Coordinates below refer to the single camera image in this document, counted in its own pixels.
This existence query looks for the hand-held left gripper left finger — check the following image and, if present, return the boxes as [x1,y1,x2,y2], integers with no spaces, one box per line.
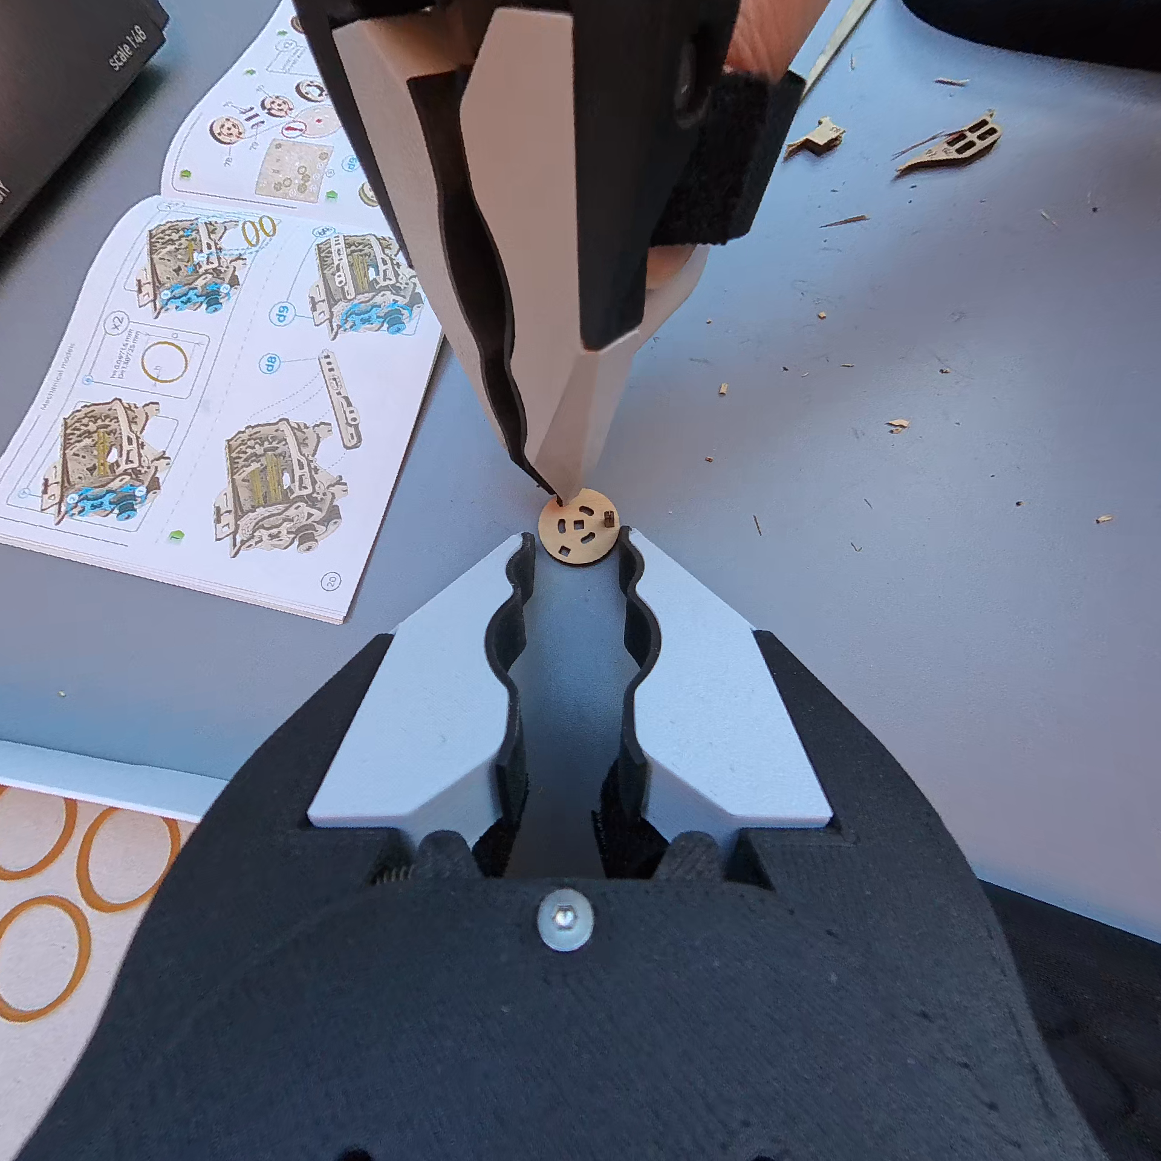
[309,532,536,876]

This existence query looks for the black mesh chair seat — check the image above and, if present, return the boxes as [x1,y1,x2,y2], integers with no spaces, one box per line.
[900,0,1161,72]

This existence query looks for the jagged wooden offcut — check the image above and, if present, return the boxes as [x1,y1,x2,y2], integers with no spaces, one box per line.
[784,115,847,161]

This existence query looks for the black model kit box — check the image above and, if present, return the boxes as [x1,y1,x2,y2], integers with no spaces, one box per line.
[0,0,171,239]

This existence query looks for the group of tan rubber bands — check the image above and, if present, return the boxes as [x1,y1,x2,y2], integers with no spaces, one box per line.
[0,784,185,1026]

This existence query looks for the slotted wooden offcut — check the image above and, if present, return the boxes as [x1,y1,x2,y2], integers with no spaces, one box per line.
[892,110,1004,176]

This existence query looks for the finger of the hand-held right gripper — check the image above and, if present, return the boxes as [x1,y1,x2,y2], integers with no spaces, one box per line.
[336,0,566,508]
[461,0,647,500]

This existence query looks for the printed instruction booklet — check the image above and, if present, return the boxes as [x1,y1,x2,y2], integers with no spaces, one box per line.
[0,0,446,627]

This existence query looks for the black textured wrist rest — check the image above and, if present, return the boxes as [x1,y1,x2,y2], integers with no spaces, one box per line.
[982,878,1161,1161]

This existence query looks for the person's right hand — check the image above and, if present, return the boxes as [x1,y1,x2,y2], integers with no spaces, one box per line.
[724,0,833,81]

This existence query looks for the white cardboard tray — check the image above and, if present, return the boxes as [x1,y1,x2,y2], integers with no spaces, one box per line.
[0,739,230,1161]

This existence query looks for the round wooden disc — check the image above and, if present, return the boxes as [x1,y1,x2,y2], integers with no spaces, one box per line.
[539,487,623,569]

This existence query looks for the thin wooden strip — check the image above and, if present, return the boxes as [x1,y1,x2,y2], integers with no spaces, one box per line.
[803,0,878,85]

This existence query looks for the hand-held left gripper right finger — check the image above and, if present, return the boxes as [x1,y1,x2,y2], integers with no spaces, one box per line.
[619,527,835,860]

